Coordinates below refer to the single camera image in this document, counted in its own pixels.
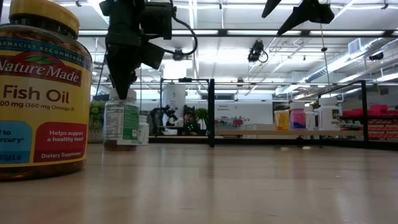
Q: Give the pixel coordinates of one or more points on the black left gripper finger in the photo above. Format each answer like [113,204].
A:
[122,71]
[152,56]

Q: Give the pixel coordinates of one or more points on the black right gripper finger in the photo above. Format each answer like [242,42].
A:
[293,21]
[271,7]

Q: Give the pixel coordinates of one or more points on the green label bottle white cap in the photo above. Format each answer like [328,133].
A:
[121,124]

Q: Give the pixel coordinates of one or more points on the small white medicine bottle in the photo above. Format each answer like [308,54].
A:
[144,130]

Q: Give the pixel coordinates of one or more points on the amber fish oil bottle yellow cap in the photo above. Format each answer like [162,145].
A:
[43,93]

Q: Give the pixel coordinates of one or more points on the pink bottle white cap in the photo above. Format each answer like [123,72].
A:
[297,118]

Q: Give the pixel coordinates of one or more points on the small orange bottle white cap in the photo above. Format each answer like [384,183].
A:
[281,119]

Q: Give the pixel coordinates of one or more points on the white bottle with blue label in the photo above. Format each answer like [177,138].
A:
[311,119]

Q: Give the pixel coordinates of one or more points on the black round ceiling fixture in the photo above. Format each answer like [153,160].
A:
[178,55]

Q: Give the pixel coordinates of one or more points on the white round pillar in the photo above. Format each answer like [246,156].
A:
[174,96]

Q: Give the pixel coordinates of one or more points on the green potted plant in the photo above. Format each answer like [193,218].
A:
[97,115]

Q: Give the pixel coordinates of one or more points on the person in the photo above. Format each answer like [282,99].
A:
[190,123]

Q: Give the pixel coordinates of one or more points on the red storage bins rack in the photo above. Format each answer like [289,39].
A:
[379,121]

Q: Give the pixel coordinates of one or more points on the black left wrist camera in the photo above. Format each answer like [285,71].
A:
[157,18]

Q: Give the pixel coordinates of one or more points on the black overhead camera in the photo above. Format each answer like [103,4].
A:
[255,51]

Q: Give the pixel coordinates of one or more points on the black frame wooden shelf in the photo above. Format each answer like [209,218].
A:
[211,109]

